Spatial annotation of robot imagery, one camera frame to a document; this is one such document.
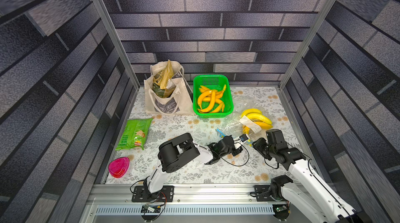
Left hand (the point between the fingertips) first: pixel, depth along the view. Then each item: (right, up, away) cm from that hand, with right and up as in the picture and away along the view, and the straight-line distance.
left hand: (244, 139), depth 85 cm
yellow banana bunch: (-19, +18, +18) cm, 32 cm away
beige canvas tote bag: (-37, +21, +5) cm, 43 cm away
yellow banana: (-19, +22, +22) cm, 37 cm away
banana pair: (-12, +27, +24) cm, 38 cm away
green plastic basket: (-13, +36, +33) cm, 50 cm away
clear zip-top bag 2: (+4, +8, +7) cm, 12 cm away
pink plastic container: (-64, -10, -13) cm, 66 cm away
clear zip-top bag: (+9, +17, +20) cm, 28 cm away
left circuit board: (-49, -31, -13) cm, 60 cm away
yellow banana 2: (-16, +25, +21) cm, 36 cm away
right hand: (+4, -2, -2) cm, 5 cm away
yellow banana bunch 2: (+10, +12, +8) cm, 18 cm away
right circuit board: (+14, -31, -13) cm, 36 cm away
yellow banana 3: (-16, +15, +17) cm, 28 cm away
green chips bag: (-63, +2, +2) cm, 63 cm away
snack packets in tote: (-46, +31, +4) cm, 56 cm away
